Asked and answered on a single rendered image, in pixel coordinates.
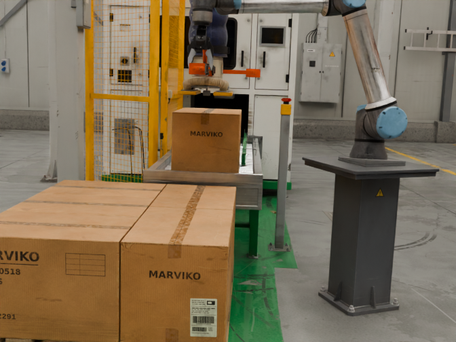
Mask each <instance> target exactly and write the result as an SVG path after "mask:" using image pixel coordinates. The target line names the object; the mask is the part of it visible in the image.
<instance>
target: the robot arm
mask: <svg viewBox="0 0 456 342"><path fill-rule="evenodd" d="M365 2H366V0H193V13H192V14H191V16H192V21H193V22H194V26H198V28H197V30H196V36H193V41H191V43H190V45H189V48H188V66H189V63H192V62H193V57H194V56H195V55H196V51H195V50H207V51H206V56H207V57H208V62H209V64H210V65H209V67H210V70H212V67H213V53H214V49H213V46H212V44H211V42H210V38H209V37H207V36H206V35H207V26H210V22H212V8H213V7H214V8H215V10H216V12H217V13H218V14H219V15H221V16H228V15H229V14H303V13H321V14H322V15H323V16H338V15H342V17H343V19H344V22H345V26H346V29H347V34H348V36H349V40H350V43H351V48H352V50H353V53H354V58H355V60H356V64H357V68H358V71H359V74H360V78H361V81H362V85H363V88H364V93H365V95H366V99H367V104H362V105H360V106H358V107H357V111H356V127H355V139H354V145H353V147H352V149H351V153H350V154H349V157H350V158H356V159H380V160H387V153H386V150H385V139H392V138H396V137H399V136H400V135H401V134H402V133H403V132H404V131H405V130H406V127H407V122H408V120H407V116H406V113H405V112H404V111H403V110H402V109H401V108H399V107H398V103H397V101H396V99H395V98H393V97H391V96H390V91H389V88H388V86H387V81H386V78H385V74H384V71H383V67H382V64H381V59H380V57H379V53H378V49H377V45H376V42H375V38H374V35H373V31H372V28H371V24H370V20H369V18H368V14H367V8H366V4H365Z"/></svg>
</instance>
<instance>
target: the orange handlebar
mask: <svg viewBox="0 0 456 342"><path fill-rule="evenodd" d="M192 70H193V71H205V68H204V67H203V66H193V67H192ZM223 74H245V75H256V71H243V70H223Z"/></svg>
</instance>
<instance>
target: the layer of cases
mask: <svg viewBox="0 0 456 342"><path fill-rule="evenodd" d="M235 201H236V187H224V186H207V185H174V184H157V183H124V182H107V181H90V180H63V181H61V182H59V183H57V184H55V185H54V186H52V187H50V188H48V189H46V190H44V191H42V192H40V193H38V194H37V195H34V196H32V197H30V198H28V199H26V200H25V201H23V202H21V203H19V204H17V205H15V206H13V207H11V208H10V209H8V210H6V211H4V212H2V213H0V338H8V339H35V340H49V341H76V342H225V340H226V333H227V319H228V311H229V297H230V290H231V276H232V269H233V254H234V236H235Z"/></svg>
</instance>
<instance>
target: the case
mask: <svg viewBox="0 0 456 342"><path fill-rule="evenodd" d="M241 120H242V110H241V109H204V108H182V109H179V110H177V111H174V112H172V157H171V170H176V171H194V172H227V173H239V169H240V139H241Z"/></svg>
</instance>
